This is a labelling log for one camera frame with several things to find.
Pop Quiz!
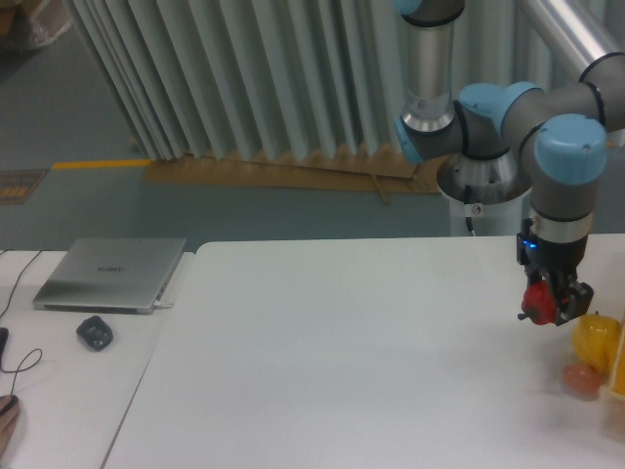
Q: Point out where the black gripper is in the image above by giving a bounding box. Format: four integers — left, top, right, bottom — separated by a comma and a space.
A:
516, 217, 596, 327

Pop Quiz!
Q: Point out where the red pepper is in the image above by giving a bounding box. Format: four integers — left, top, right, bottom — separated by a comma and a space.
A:
520, 281, 561, 327

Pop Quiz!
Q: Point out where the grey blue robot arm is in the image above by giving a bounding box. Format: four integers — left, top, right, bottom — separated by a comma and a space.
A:
395, 1, 624, 325

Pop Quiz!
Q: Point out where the yellow pepper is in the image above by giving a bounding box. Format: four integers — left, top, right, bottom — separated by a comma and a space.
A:
571, 314, 621, 375

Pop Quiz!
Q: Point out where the person hand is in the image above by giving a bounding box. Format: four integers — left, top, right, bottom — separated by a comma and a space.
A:
0, 395, 21, 454

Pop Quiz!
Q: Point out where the yellow basket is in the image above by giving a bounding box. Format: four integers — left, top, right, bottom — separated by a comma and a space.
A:
599, 320, 625, 439

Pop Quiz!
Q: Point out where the cardboard sheet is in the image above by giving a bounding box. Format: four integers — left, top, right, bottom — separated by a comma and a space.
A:
143, 146, 445, 204

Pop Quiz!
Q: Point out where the grey folding partition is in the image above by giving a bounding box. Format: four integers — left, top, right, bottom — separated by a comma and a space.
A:
62, 0, 556, 163

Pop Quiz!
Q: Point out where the silver laptop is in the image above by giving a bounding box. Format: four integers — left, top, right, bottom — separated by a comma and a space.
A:
32, 237, 186, 314

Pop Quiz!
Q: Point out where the black device on left edge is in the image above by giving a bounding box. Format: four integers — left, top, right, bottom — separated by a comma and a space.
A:
0, 327, 9, 362

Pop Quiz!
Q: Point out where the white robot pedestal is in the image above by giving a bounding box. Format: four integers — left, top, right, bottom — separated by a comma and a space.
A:
437, 151, 531, 236

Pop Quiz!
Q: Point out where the black cable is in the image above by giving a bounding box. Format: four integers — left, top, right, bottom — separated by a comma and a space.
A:
0, 249, 59, 401

